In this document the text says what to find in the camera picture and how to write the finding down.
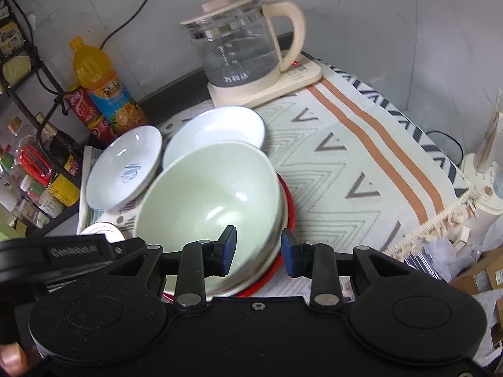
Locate glass kettle with cream handle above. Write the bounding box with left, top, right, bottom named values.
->
left=181, top=0, right=307, bottom=89

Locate patterned white table cloth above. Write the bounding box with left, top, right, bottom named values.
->
left=77, top=57, right=483, bottom=299

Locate black power cable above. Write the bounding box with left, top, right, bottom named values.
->
left=98, top=0, right=162, bottom=50

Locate black metal shelf rack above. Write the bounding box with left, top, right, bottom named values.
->
left=0, top=0, right=86, bottom=240

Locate white plate with blue logo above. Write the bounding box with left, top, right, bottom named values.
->
left=85, top=125, right=163, bottom=211

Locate orange juice bottle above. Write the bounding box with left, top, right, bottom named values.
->
left=69, top=37, right=148, bottom=134

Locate cardboard box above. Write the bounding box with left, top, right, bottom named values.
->
left=449, top=248, right=503, bottom=295

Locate white bowl with blue rim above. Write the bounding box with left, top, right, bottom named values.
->
left=162, top=107, right=266, bottom=170

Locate dark soy sauce bottle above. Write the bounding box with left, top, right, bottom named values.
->
left=40, top=122, right=83, bottom=177

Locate cream kettle base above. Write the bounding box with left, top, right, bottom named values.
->
left=207, top=55, right=322, bottom=108

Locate red handled oil bottle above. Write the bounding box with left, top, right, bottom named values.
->
left=8, top=116, right=54, bottom=187

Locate person's left hand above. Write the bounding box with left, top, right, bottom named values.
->
left=0, top=343, right=28, bottom=377

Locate white small appliance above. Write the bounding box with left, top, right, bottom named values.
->
left=453, top=90, right=502, bottom=250

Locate pale green bowl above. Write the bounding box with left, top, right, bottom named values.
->
left=133, top=141, right=287, bottom=297

